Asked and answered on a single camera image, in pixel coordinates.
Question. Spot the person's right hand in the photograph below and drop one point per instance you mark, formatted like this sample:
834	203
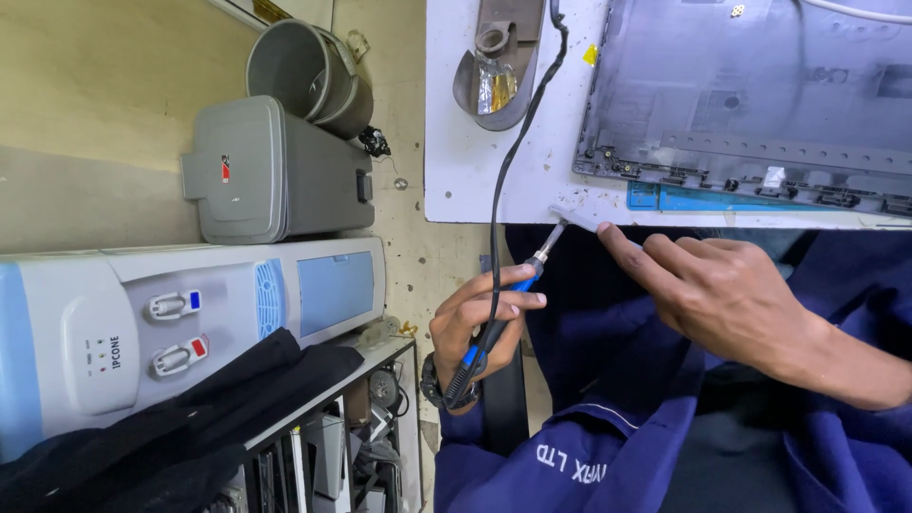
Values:
727	299

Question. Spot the person's left hand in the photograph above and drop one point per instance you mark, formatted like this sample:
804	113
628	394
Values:
456	328

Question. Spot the blue black soldering iron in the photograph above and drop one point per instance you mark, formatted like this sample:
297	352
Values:
527	281

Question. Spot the small silver metal strip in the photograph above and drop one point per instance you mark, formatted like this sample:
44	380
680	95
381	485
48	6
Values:
577	217

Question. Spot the black wrist watch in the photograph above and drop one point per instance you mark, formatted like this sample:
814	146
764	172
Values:
434	388

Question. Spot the clear plastic bottle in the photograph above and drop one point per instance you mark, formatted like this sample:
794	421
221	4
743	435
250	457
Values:
379	333

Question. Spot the blue work mat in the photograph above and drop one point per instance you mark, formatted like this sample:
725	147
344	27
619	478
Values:
684	199

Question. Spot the cluttered white shelf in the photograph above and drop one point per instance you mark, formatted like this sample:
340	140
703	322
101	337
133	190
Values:
349	442

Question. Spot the person's blue jacket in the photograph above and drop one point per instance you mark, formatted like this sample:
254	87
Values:
627	427

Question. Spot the small black part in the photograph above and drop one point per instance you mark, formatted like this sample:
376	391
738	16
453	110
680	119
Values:
374	141

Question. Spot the grey laptop lid cover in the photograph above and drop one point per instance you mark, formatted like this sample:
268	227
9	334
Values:
748	92

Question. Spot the grey plastic case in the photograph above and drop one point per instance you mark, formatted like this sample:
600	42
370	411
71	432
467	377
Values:
278	171

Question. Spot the crumpled foil piece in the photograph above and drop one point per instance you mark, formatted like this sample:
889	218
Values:
496	84

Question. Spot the yellow tape piece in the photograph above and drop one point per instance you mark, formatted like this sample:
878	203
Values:
591	55

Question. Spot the black cloth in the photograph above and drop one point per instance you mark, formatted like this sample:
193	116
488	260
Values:
178	427

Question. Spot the grey plastic bucket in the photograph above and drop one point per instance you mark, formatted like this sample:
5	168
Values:
299	71

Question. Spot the grey metal soldering iron stand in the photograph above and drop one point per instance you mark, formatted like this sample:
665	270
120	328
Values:
499	28

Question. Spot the white blue water dispenser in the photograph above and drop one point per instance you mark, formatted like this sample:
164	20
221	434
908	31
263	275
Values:
142	320

